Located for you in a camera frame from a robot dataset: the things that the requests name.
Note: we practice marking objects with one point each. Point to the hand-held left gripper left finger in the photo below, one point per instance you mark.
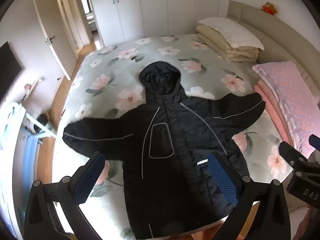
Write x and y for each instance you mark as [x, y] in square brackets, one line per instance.
[90, 177]

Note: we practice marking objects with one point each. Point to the white wardrobe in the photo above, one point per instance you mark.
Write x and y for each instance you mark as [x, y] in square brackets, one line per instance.
[155, 7]

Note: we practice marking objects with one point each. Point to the folded pink blanket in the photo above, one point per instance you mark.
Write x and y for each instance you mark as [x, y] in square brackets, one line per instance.
[272, 107]

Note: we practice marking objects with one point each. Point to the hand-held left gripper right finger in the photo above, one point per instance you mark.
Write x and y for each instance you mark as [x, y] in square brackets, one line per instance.
[225, 180]

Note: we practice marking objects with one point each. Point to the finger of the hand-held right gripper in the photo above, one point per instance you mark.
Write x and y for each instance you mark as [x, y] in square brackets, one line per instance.
[315, 142]
[291, 152]

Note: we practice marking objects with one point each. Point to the black wall television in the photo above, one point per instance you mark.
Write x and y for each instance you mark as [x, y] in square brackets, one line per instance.
[8, 70]

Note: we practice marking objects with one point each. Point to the bed with floral sheet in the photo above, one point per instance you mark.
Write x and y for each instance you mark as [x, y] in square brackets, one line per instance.
[120, 62]

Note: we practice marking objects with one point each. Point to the beige padded headboard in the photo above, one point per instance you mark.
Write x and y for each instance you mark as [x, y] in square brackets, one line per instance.
[265, 27]

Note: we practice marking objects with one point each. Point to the white speckled pillow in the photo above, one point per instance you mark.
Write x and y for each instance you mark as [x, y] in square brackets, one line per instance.
[230, 30]

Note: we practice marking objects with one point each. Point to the red plush toy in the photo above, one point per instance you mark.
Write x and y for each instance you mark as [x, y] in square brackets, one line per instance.
[269, 8]

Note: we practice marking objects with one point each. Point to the white room door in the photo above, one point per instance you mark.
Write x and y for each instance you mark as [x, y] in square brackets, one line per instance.
[50, 30]

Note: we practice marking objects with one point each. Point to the light blue rack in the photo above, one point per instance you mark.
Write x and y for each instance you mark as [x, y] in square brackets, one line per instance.
[27, 150]

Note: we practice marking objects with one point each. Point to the folded beige quilt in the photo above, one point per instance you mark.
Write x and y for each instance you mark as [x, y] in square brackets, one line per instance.
[225, 47]

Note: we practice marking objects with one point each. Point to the dark bag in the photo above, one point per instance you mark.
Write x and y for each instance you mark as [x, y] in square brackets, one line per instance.
[42, 122]

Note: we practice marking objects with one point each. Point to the folded lilac quilt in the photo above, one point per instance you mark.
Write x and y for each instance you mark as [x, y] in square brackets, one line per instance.
[290, 90]

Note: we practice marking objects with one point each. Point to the black hooded jacket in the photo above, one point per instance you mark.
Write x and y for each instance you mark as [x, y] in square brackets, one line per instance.
[175, 130]

